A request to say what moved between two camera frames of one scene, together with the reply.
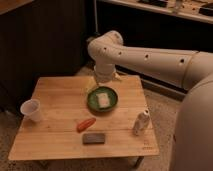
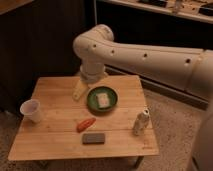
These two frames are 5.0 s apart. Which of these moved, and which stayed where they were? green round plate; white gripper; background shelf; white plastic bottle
Moved: white gripper
Stayed: background shelf; green round plate; white plastic bottle
